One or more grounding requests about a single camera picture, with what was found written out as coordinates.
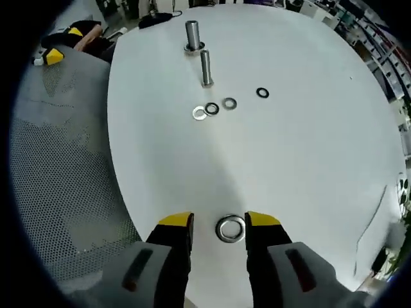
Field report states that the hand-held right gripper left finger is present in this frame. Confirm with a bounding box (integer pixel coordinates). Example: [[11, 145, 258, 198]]
[[66, 211, 195, 308]]

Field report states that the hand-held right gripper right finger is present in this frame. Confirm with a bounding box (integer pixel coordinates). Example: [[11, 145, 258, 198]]
[[244, 210, 370, 308]]

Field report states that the large threaded metal stud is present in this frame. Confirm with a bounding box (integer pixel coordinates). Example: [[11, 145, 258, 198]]
[[184, 20, 206, 55]]

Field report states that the small threaded metal stud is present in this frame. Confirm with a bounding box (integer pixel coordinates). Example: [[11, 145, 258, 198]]
[[199, 49, 214, 88]]

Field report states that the grey mesh office chair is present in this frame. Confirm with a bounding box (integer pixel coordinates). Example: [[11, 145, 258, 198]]
[[9, 44, 144, 289]]

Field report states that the white shelf with storage bins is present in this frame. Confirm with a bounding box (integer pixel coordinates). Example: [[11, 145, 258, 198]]
[[333, 0, 411, 97]]

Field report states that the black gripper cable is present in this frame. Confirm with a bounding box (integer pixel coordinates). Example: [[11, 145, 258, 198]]
[[352, 184, 389, 277]]

